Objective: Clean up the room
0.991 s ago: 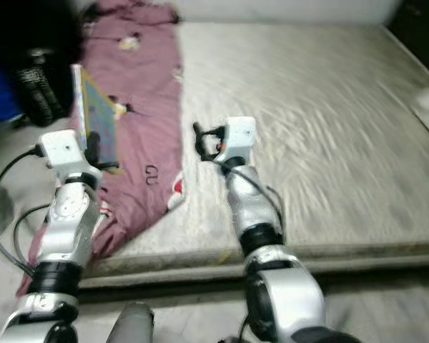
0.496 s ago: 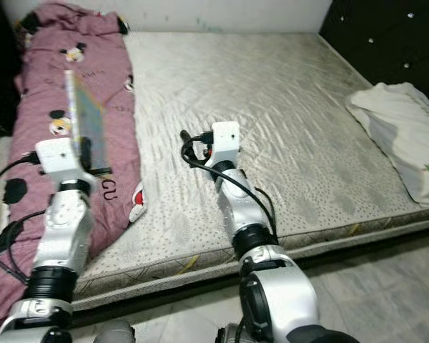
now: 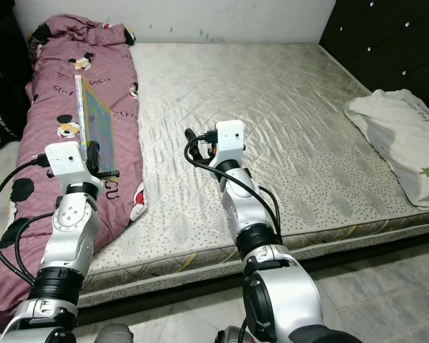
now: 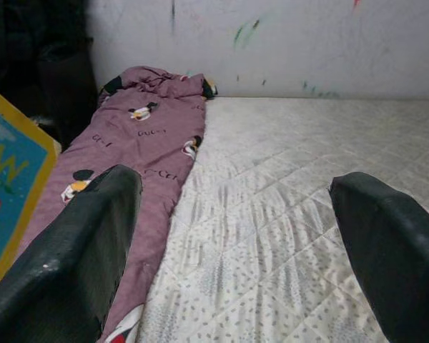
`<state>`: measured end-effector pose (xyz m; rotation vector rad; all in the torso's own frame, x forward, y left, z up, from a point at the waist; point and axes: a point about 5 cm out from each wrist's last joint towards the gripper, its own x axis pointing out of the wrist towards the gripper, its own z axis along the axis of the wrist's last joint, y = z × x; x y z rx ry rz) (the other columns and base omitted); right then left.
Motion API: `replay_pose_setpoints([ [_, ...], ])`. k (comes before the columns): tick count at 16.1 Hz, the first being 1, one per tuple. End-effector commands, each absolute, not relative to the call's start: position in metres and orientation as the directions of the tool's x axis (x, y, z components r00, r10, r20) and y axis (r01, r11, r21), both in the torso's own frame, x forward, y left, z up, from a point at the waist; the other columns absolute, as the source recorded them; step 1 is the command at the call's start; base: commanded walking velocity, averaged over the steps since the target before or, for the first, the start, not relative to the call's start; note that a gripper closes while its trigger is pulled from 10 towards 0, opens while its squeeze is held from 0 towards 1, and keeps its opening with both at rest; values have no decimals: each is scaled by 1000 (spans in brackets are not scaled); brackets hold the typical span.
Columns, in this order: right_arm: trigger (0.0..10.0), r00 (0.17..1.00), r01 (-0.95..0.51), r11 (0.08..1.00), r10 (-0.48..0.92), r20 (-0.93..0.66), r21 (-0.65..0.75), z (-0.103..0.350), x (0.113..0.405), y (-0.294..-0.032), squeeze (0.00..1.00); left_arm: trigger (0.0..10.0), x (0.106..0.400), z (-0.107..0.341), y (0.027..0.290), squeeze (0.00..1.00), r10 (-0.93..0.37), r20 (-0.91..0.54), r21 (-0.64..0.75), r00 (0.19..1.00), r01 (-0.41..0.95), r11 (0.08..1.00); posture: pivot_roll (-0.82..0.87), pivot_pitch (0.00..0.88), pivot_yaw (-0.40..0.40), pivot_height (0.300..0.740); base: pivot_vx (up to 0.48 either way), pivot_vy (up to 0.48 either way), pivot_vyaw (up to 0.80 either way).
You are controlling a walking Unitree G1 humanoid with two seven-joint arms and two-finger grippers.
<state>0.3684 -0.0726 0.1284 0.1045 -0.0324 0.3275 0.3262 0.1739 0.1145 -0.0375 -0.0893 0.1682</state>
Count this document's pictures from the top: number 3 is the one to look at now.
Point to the white quilted mattress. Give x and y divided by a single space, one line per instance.
243 107

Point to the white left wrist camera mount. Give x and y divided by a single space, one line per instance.
66 158

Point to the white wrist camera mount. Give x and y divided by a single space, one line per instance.
230 139
66 158

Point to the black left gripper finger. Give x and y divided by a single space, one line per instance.
94 158

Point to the white pillow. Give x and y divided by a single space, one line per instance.
400 143

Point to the purple cartoon print blanket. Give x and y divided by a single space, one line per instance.
57 100

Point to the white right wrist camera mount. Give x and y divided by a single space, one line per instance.
230 139

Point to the black printed bag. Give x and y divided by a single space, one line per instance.
3 114

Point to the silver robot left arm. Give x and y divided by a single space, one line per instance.
71 229

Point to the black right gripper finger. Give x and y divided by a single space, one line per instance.
193 141

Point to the dark tufted headboard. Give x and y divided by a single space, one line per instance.
386 36

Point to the silver robot left leg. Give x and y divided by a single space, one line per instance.
116 334

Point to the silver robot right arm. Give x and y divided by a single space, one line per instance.
243 214

